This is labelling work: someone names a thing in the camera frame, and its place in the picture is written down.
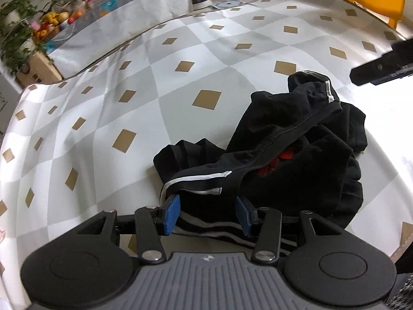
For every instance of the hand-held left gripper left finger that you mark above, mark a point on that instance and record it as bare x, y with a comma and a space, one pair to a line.
171, 214

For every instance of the cardboard box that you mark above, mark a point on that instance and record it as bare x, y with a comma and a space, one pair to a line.
38, 71

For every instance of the potted plant in white pot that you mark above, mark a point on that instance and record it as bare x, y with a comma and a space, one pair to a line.
16, 48
16, 13

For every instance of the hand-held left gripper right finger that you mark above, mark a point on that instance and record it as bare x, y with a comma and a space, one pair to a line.
243, 214

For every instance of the grey marbled side table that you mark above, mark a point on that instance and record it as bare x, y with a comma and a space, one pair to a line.
129, 19

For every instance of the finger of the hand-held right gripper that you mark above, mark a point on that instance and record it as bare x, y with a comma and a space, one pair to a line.
380, 67

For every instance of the black t-shirt with red print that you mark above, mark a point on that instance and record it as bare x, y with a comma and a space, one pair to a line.
274, 129

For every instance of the teal round lid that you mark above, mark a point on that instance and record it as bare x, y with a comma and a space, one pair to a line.
108, 5

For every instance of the white blue round pad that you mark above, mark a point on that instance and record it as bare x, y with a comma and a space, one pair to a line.
229, 5

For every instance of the houndstooth patterned rug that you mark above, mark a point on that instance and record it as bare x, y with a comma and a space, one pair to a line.
403, 294

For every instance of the plate of mixed fruit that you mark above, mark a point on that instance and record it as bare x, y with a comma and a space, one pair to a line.
51, 19

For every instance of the white printed box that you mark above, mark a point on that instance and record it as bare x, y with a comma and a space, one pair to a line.
8, 103

